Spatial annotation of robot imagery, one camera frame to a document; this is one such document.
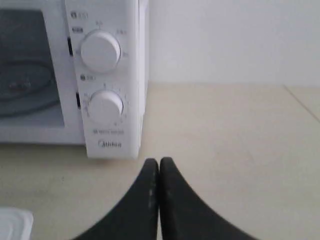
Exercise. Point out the white microwave oven body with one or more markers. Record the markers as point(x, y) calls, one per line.
point(52, 31)

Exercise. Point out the glass turntable plate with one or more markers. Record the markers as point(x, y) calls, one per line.
point(27, 86)

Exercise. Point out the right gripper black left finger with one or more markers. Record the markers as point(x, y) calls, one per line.
point(135, 216)

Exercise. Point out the upper white power knob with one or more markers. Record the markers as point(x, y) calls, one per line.
point(100, 51)

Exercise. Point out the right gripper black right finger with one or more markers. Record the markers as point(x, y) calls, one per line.
point(184, 215)

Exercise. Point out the white plastic lidded container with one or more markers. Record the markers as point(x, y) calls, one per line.
point(15, 223)

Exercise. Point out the lower white timer knob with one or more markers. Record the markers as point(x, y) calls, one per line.
point(105, 107)

